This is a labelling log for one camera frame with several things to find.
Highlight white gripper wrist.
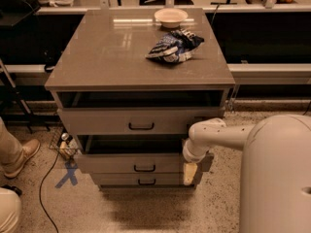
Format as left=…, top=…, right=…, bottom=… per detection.
left=183, top=139, right=210, bottom=185

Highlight grey drawer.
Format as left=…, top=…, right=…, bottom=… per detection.
left=75, top=135, right=185, bottom=174
left=91, top=173, right=184, bottom=186
left=58, top=107, right=225, bottom=135

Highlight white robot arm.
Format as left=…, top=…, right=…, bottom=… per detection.
left=183, top=115, right=311, bottom=233

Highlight grey bottom drawer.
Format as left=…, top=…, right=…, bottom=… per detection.
left=91, top=173, right=184, bottom=186

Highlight grey drawer cabinet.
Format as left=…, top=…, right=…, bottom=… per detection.
left=44, top=7, right=236, bottom=190

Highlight grey top drawer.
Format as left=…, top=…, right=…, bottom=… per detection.
left=58, top=107, right=225, bottom=135

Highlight blue tape cross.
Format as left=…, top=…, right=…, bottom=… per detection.
left=55, top=161, right=78, bottom=188

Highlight blue white chip bag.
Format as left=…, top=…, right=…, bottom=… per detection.
left=146, top=28, right=205, bottom=63

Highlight white bowl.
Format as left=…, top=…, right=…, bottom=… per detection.
left=155, top=8, right=188, bottom=28

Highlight black object near knee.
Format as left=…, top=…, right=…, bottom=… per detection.
left=1, top=184, right=22, bottom=196

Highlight beige trouser leg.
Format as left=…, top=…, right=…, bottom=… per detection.
left=0, top=117, right=23, bottom=178

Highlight beige trouser knee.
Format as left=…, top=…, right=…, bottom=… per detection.
left=0, top=188, right=21, bottom=233

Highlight black stand legs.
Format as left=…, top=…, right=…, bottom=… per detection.
left=0, top=59, right=50, bottom=132

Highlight wire basket with items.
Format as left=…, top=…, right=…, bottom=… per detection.
left=49, top=127, right=81, bottom=160

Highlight black floor cable left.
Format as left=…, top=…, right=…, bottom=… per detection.
left=38, top=150, right=61, bottom=233

